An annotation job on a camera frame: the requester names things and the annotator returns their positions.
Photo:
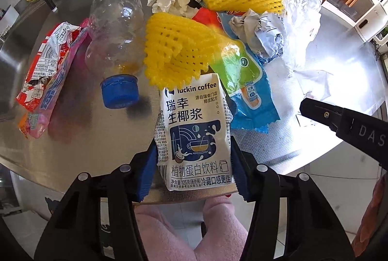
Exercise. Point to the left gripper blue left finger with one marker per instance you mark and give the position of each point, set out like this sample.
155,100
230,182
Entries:
73,232

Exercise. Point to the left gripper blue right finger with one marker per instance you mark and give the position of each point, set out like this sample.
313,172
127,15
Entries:
313,232

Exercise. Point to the pink snack wrapper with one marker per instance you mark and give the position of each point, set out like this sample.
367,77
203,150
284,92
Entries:
33,124

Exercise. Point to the white luckin coffee carton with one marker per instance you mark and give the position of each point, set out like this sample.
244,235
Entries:
192,136

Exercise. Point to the colourful blue ice-pop wrapper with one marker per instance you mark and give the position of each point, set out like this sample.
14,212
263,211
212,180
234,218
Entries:
242,75

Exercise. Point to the white grey paper ball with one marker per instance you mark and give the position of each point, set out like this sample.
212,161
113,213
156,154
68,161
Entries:
263,33

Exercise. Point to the clear plastic bag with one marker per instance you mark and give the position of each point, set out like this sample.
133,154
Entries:
301,19

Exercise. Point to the red white snack wrapper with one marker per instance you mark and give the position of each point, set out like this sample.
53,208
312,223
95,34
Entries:
50,55

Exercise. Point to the clear plastic bottle blue cap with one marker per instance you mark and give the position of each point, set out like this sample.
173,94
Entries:
115,54

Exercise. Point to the yellow foam net front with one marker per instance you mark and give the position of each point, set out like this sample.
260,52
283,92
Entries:
177,50

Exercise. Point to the person's right hand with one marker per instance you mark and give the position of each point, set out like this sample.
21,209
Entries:
370,218

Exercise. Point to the pink fleece right leg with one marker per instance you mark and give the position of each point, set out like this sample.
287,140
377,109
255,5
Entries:
225,237

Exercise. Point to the pink fleece leg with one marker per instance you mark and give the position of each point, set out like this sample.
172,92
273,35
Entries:
225,237
158,236

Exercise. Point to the pink fleece left leg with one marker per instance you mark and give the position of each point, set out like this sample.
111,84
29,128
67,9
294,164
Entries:
158,236

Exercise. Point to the cream storage cabinet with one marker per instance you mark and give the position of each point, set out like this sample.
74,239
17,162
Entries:
366,17

